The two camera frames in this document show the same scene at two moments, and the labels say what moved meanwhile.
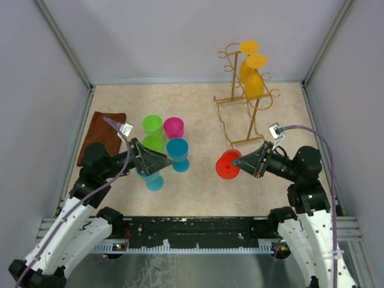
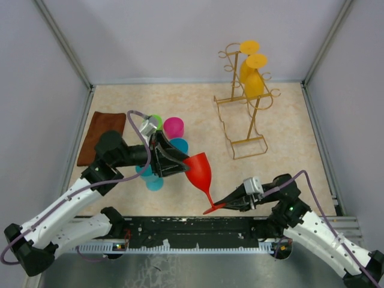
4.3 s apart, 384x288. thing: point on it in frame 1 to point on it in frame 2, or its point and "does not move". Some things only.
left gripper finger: [153, 164] to [168, 168]
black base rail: [191, 234] does not move
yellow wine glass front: [254, 84] does not move
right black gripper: [254, 162] to [240, 200]
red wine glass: [224, 167] to [200, 172]
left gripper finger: [150, 160] to [170, 149]
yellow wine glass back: [247, 47] does not move
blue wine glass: [154, 180] does not move
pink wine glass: [174, 127] does not move
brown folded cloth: [104, 129] does not move
